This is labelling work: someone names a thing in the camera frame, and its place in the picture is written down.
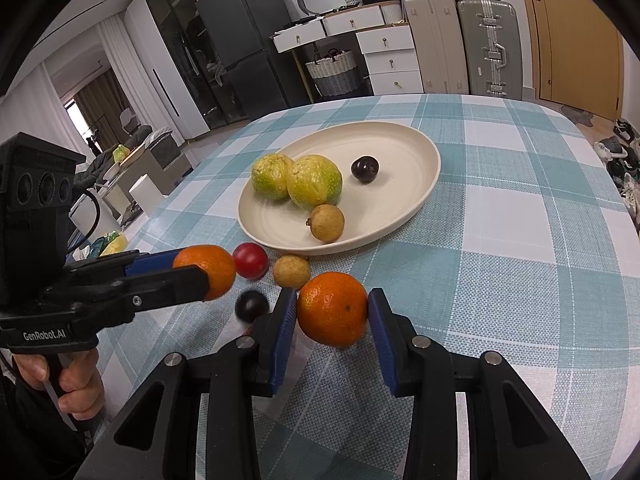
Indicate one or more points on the yellow green bag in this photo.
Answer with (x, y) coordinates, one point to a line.
(121, 154)

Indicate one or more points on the dark purple plum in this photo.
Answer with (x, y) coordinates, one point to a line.
(251, 306)
(364, 168)

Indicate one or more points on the grey door mat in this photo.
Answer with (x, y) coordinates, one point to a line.
(576, 115)

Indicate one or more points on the wide white sheer curtain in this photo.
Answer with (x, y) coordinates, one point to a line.
(45, 105)

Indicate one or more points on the glass door wardrobe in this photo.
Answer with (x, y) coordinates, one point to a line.
(175, 35)

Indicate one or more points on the person's left hand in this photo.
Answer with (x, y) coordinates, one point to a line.
(85, 380)

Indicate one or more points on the silver suitcase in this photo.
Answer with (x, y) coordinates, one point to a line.
(487, 45)

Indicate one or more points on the grey sofa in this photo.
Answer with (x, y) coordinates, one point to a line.
(155, 140)

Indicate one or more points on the white ribbed container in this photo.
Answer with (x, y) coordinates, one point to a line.
(392, 13)

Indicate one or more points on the red tomato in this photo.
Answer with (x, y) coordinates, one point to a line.
(250, 260)

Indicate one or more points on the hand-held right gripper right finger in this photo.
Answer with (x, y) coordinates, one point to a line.
(385, 345)

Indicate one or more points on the low grey cabinet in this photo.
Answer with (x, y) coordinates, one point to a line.
(160, 165)

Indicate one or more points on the large orange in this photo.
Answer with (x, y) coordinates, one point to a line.
(332, 307)

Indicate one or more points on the white office chair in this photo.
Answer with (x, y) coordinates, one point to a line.
(130, 125)

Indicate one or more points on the beige suitcase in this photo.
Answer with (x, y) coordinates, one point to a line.
(435, 45)

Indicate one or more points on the pile of shoes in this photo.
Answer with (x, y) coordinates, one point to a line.
(622, 160)

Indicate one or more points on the dark grey fridge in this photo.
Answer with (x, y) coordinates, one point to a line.
(240, 25)

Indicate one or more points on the small orange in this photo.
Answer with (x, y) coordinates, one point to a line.
(215, 262)

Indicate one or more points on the white wardrobe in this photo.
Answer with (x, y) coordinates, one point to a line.
(160, 75)

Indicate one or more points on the white drawer dresser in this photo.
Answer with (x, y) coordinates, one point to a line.
(390, 60)

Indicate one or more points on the large green yellow citrus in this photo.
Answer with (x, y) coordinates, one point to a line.
(315, 182)

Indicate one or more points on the woven laundry basket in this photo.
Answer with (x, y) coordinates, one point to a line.
(332, 77)

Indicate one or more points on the wooden door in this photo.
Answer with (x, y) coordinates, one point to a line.
(575, 50)

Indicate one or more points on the brown longan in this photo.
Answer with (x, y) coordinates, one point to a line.
(327, 222)
(291, 271)

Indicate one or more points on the cream round plate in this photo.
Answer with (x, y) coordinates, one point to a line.
(400, 195)

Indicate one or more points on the small green yellow citrus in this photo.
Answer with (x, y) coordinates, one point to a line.
(270, 176)

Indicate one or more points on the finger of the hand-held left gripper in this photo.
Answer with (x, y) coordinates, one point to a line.
(150, 262)
(165, 287)

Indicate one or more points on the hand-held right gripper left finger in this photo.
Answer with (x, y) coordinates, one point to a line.
(282, 340)

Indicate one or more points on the narrow white sheer curtain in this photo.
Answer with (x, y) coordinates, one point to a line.
(125, 70)

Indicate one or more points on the brown curtain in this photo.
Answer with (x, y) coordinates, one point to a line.
(105, 100)

